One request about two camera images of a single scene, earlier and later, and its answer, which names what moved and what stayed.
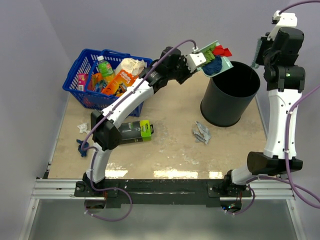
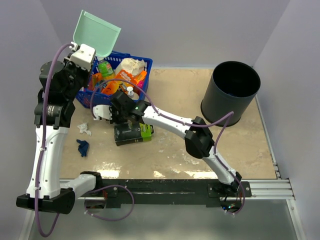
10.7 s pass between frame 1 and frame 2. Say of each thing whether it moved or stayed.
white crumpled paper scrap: stayed
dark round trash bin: stayed
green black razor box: stayed
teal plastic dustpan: moved
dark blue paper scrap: stayed
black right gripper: moved
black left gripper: moved
